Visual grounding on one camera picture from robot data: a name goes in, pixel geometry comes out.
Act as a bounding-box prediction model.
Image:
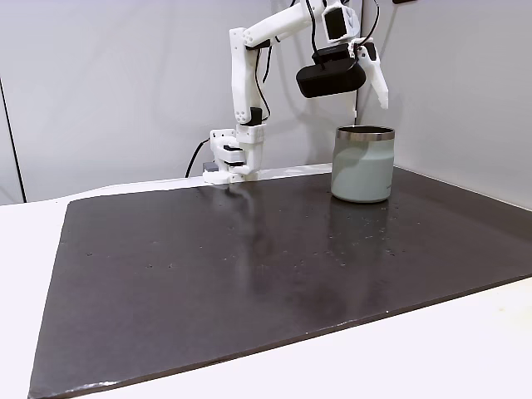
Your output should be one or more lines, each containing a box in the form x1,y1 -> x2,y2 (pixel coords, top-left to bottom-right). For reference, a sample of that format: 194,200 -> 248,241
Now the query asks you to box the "pale green steel cup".
330,125 -> 396,204

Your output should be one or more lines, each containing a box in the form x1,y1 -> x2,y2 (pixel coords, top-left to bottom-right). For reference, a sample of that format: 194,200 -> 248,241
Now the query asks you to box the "black table mat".
27,165 -> 532,399

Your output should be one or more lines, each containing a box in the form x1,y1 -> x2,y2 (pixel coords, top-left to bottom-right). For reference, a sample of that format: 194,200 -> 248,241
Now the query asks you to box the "black power cable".
184,139 -> 210,179

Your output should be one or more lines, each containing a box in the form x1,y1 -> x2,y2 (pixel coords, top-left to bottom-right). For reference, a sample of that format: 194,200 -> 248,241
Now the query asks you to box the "black oval camera box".
295,45 -> 368,100

